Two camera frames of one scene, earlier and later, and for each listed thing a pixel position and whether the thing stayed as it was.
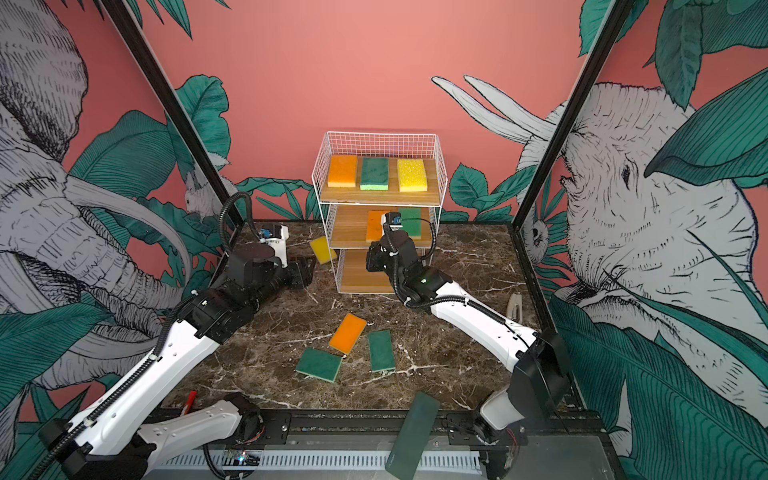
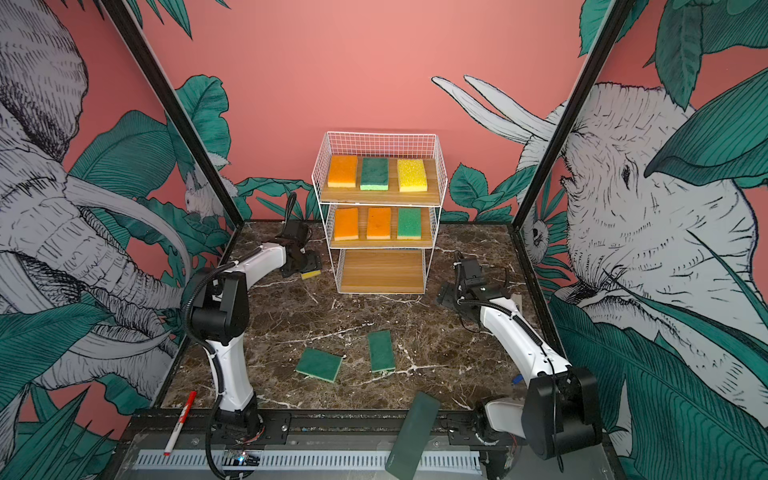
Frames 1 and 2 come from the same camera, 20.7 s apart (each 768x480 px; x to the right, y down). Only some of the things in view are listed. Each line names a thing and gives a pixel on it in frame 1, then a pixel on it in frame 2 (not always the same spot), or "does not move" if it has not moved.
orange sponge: [342, 171] does not move
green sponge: [412, 220] does not move
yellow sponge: [412, 176] does not move
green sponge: [374, 174] does not move
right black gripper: [376, 255] to [448, 299]
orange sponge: [347, 333] to [346, 224]
